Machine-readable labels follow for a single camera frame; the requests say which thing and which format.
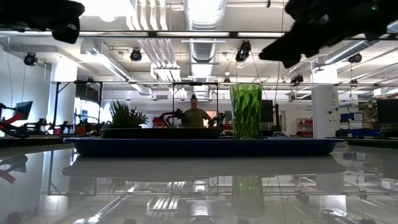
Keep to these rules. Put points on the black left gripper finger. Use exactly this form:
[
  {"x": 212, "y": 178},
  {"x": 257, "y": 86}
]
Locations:
[{"x": 65, "y": 32}]

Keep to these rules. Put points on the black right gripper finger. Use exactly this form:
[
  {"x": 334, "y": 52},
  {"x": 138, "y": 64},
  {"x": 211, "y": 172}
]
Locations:
[
  {"x": 280, "y": 49},
  {"x": 293, "y": 60}
]

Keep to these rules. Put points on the green faceted plastic cup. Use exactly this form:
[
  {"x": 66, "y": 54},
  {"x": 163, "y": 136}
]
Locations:
[{"x": 245, "y": 109}]

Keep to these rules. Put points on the black round plate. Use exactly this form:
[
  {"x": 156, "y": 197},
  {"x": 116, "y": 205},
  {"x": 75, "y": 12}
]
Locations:
[{"x": 161, "y": 133}]

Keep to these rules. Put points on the black background robot arm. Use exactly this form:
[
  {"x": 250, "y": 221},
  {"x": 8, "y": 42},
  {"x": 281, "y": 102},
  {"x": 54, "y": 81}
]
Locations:
[
  {"x": 171, "y": 115},
  {"x": 217, "y": 119}
]

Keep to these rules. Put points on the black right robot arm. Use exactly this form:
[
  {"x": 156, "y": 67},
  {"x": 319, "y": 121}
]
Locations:
[{"x": 381, "y": 15}]

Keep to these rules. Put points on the blue plastic tray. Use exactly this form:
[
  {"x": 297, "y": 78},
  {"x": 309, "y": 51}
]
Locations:
[{"x": 202, "y": 147}]

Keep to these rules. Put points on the black ceiling spotlight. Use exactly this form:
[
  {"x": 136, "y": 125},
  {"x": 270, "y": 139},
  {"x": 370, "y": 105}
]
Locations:
[
  {"x": 297, "y": 79},
  {"x": 243, "y": 51},
  {"x": 355, "y": 58},
  {"x": 30, "y": 59},
  {"x": 136, "y": 56}
]

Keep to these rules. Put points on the white column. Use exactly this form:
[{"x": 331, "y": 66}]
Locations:
[
  {"x": 325, "y": 105},
  {"x": 63, "y": 93}
]

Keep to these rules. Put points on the shelf with red bins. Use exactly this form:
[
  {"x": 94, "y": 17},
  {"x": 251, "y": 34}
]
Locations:
[{"x": 306, "y": 122}]

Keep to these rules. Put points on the blue storage bins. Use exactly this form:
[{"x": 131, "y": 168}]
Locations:
[{"x": 351, "y": 117}]

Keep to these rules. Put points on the black bar with light strips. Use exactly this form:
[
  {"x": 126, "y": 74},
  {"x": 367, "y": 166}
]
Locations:
[{"x": 152, "y": 34}]

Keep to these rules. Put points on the tilted computer monitor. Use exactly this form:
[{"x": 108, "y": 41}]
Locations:
[{"x": 24, "y": 109}]

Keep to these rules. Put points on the small potted green plant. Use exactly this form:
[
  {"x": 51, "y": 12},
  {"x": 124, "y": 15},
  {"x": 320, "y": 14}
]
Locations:
[{"x": 124, "y": 118}]

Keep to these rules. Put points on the large black monitor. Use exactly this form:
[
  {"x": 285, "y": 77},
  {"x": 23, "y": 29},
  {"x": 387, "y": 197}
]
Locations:
[{"x": 387, "y": 110}]

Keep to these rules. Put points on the person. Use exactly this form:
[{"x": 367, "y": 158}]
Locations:
[{"x": 194, "y": 118}]

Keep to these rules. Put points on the white rectangular air duct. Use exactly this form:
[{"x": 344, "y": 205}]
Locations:
[{"x": 102, "y": 59}]

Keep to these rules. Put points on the black frame workstation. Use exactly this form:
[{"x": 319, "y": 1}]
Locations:
[
  {"x": 195, "y": 83},
  {"x": 88, "y": 93}
]

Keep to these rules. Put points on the silver ventilation duct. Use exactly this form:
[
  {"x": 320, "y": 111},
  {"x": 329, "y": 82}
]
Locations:
[{"x": 203, "y": 18}]

